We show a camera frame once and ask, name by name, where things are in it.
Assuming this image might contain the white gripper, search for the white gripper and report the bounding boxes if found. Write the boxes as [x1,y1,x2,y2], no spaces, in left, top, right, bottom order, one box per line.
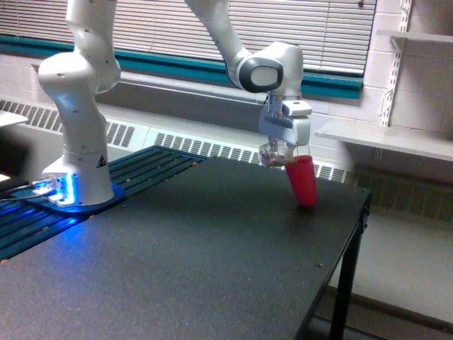
[258,94,312,159]

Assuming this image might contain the clear plastic cup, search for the clear plastic cup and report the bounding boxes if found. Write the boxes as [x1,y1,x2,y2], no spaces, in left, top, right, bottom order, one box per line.
[258,140,311,167]

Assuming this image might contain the pink plastic cup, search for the pink plastic cup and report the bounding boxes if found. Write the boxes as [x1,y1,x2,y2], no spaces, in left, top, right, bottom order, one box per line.
[285,155,317,207]

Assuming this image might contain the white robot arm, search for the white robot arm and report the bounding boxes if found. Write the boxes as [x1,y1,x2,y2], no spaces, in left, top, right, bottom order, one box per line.
[35,1,312,208]

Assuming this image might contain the teal window sill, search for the teal window sill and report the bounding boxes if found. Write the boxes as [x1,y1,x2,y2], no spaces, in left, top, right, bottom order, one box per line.
[1,35,363,99]

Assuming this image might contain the white window blinds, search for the white window blinds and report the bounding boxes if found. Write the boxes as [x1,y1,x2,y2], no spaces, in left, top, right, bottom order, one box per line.
[1,1,377,74]

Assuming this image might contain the baseboard radiator heater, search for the baseboard radiator heater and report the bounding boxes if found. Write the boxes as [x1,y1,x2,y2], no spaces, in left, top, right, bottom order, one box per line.
[0,98,355,184]

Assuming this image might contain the white object at left edge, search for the white object at left edge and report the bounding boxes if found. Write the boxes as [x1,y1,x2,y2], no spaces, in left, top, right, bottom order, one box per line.
[0,110,28,128]

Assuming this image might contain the white lower wall shelf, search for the white lower wall shelf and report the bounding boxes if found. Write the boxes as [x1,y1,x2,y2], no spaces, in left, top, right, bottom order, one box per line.
[315,120,452,162]

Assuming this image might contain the white wall shelf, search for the white wall shelf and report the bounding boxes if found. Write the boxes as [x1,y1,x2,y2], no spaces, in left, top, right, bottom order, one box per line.
[377,30,453,43]
[315,120,452,162]

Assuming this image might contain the black table leg frame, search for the black table leg frame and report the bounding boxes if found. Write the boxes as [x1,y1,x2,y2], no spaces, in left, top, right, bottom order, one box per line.
[287,181,371,339]

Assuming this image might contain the white shelf rail bracket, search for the white shelf rail bracket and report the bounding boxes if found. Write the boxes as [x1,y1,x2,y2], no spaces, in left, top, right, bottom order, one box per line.
[378,0,412,127]

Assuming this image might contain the white upper wall shelf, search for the white upper wall shelf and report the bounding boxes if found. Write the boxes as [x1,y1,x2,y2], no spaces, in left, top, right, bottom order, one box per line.
[377,30,453,43]

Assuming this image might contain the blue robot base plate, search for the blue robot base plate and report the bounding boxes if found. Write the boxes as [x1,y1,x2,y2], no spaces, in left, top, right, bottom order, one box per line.
[24,183,127,215]

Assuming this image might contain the black cables at base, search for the black cables at base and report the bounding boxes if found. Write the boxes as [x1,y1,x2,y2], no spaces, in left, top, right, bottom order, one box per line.
[0,180,40,203]

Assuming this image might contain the teal slatted rail bed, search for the teal slatted rail bed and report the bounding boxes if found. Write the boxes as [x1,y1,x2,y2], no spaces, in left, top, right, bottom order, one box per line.
[1,147,206,260]

